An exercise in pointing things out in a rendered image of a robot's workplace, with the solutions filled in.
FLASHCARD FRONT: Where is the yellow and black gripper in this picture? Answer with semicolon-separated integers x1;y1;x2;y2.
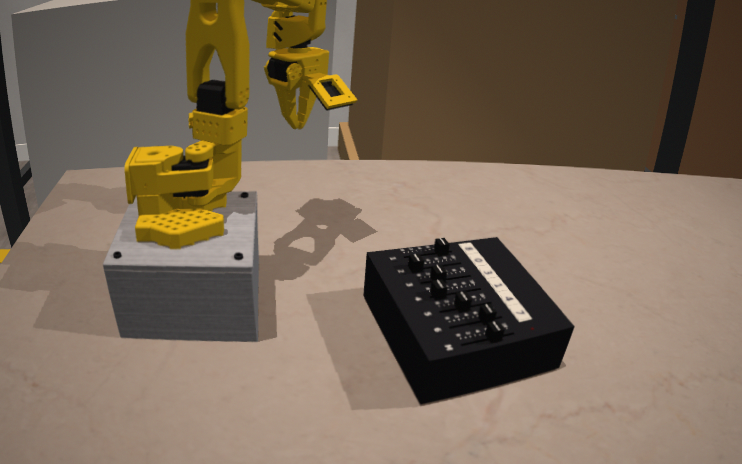
264;47;357;129

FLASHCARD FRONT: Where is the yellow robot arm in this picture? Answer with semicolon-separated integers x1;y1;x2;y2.
129;0;327;249

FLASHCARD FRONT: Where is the black lighting desk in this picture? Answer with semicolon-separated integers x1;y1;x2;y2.
364;237;575;404

